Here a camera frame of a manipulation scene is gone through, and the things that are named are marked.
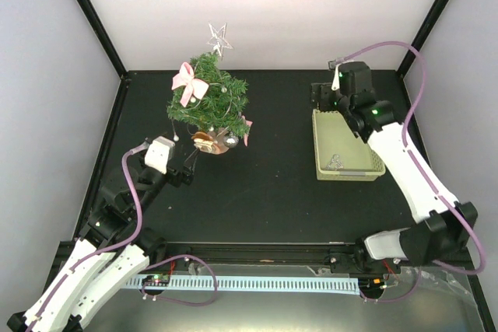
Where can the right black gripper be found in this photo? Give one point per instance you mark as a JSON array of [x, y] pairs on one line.
[[321, 89]]

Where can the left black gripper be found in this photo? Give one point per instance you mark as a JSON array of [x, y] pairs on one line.
[[187, 175]]

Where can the gingerbread figure ornament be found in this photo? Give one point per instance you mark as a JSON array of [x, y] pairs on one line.
[[204, 142]]

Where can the silver ball ornament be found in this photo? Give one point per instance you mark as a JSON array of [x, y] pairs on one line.
[[230, 141]]

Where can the yellow-green plastic basket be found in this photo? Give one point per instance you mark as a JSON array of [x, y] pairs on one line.
[[333, 136]]

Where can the silver glitter word ornament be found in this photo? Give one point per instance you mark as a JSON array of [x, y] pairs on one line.
[[335, 163]]

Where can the small green christmas tree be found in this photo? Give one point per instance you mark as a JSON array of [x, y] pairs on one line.
[[223, 104]]

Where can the pink paper ornament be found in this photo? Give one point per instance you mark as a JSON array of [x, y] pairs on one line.
[[248, 125]]

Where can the pink felt bow ornament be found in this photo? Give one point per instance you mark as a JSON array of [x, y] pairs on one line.
[[193, 87]]

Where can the silver star ornament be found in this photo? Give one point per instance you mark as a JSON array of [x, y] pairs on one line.
[[218, 41]]

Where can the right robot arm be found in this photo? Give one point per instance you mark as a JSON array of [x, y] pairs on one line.
[[441, 223]]

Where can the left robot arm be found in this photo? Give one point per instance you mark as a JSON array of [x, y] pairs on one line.
[[113, 246]]

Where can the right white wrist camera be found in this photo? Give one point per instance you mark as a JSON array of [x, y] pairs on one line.
[[333, 67]]

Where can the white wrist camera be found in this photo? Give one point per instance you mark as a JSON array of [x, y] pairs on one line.
[[333, 67], [159, 153]]

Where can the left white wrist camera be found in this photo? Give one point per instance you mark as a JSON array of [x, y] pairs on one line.
[[159, 153]]

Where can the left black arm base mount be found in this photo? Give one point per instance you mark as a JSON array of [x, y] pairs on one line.
[[154, 247]]

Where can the black aluminium frame rail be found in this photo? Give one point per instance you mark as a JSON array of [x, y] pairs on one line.
[[257, 253]]

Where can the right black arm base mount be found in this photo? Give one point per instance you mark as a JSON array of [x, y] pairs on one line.
[[358, 262]]

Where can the white slotted cable duct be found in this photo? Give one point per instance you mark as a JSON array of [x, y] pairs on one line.
[[205, 283]]

